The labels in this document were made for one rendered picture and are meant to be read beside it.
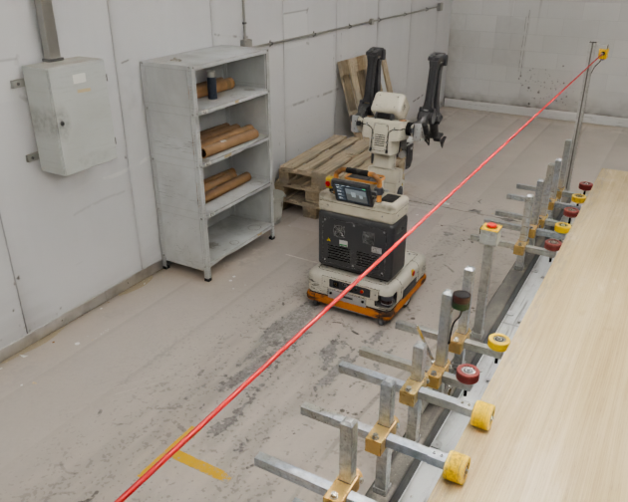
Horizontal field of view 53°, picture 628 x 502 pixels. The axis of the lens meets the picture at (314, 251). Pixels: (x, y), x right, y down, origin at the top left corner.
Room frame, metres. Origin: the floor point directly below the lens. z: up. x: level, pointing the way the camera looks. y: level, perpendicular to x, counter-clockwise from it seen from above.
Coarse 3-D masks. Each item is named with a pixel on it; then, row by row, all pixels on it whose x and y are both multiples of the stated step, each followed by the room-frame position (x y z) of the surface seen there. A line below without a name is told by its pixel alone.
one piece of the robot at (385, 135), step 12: (372, 120) 4.06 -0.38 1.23; (384, 120) 4.03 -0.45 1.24; (396, 120) 4.05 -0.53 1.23; (372, 132) 4.04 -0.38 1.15; (384, 132) 4.00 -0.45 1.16; (396, 132) 3.96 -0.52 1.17; (408, 132) 4.00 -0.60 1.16; (372, 144) 4.03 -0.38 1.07; (384, 144) 3.99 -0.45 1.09; (396, 144) 4.04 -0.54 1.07; (384, 156) 4.04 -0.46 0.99; (396, 156) 4.09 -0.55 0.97; (372, 168) 4.09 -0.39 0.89; (384, 168) 4.04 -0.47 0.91; (396, 168) 4.06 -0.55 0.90; (384, 180) 4.03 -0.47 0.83; (396, 180) 4.00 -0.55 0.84; (396, 192) 4.00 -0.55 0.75
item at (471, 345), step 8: (400, 320) 2.23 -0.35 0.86; (400, 328) 2.20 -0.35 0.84; (408, 328) 2.18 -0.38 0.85; (424, 328) 2.17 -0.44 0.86; (424, 336) 2.15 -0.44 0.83; (432, 336) 2.13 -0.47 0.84; (464, 344) 2.07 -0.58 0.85; (472, 344) 2.05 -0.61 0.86; (480, 344) 2.05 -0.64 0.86; (480, 352) 2.03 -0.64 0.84; (488, 352) 2.02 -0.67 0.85; (496, 352) 2.00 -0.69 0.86
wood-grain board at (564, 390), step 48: (624, 192) 3.60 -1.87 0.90; (576, 240) 2.91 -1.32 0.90; (624, 240) 2.91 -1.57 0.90; (576, 288) 2.42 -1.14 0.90; (624, 288) 2.42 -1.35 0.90; (528, 336) 2.04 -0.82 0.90; (576, 336) 2.04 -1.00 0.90; (624, 336) 2.04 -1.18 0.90; (528, 384) 1.74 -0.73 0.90; (576, 384) 1.74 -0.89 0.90; (624, 384) 1.74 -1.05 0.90; (480, 432) 1.51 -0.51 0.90; (528, 432) 1.51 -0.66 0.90; (576, 432) 1.51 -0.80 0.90; (624, 432) 1.51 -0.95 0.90; (480, 480) 1.32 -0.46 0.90; (528, 480) 1.32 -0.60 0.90; (576, 480) 1.32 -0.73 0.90; (624, 480) 1.32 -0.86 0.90
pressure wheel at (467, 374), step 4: (464, 364) 1.85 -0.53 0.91; (468, 364) 1.85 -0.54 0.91; (460, 368) 1.83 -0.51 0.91; (464, 368) 1.83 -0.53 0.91; (468, 368) 1.83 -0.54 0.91; (472, 368) 1.83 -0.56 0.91; (476, 368) 1.83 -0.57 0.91; (460, 372) 1.81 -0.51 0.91; (464, 372) 1.81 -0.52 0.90; (468, 372) 1.81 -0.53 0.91; (472, 372) 1.81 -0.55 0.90; (476, 372) 1.81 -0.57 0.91; (456, 376) 1.82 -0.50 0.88; (460, 376) 1.80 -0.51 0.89; (464, 376) 1.79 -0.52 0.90; (468, 376) 1.78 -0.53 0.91; (472, 376) 1.78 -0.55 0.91; (476, 376) 1.79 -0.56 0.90; (460, 380) 1.80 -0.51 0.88; (464, 380) 1.79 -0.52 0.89; (468, 380) 1.78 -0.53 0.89; (472, 380) 1.78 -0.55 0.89; (476, 380) 1.79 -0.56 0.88; (464, 392) 1.82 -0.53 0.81
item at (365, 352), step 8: (360, 352) 2.01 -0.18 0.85; (368, 352) 2.00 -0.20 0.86; (376, 352) 2.00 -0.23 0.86; (376, 360) 1.98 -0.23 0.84; (384, 360) 1.96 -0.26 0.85; (392, 360) 1.95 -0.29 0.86; (400, 360) 1.94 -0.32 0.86; (408, 360) 1.94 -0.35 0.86; (400, 368) 1.93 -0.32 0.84; (408, 368) 1.91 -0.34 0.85; (448, 376) 1.84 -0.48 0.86; (456, 384) 1.82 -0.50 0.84; (464, 384) 1.81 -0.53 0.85; (472, 384) 1.82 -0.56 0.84
